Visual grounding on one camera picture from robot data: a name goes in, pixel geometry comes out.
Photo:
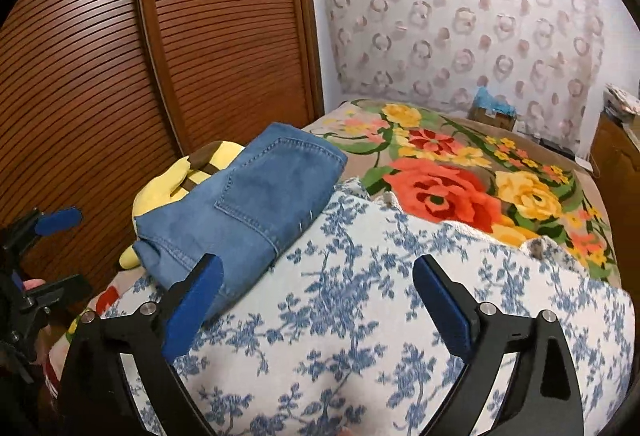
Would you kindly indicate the stack of papers and box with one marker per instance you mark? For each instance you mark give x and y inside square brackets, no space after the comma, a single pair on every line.
[623,108]

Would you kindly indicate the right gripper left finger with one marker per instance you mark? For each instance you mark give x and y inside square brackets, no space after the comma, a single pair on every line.
[95,398]

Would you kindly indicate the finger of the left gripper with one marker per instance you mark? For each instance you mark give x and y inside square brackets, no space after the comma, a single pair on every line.
[48,224]

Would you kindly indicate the pink circle pattern curtain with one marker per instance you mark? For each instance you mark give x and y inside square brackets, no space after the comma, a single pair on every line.
[539,57]

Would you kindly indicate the white blue floral quilt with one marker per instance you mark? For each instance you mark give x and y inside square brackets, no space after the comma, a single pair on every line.
[517,377]

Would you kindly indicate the yellow plush toy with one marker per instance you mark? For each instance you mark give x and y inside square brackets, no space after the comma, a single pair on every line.
[183,176]

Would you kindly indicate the cardboard box with blue cloth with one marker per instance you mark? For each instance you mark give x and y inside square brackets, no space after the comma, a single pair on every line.
[494,111]

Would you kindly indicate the wooden sideboard cabinet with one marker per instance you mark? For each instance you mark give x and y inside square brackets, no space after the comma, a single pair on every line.
[615,161]

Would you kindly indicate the person left hand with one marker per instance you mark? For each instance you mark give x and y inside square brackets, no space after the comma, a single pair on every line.
[33,284]

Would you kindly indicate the pink floral blanket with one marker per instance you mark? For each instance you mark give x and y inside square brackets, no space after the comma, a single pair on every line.
[475,175]

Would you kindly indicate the brown louvered wardrobe door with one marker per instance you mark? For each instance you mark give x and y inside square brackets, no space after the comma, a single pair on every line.
[99,96]

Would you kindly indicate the blue denim jeans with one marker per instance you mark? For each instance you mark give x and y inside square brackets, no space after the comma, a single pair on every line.
[247,214]

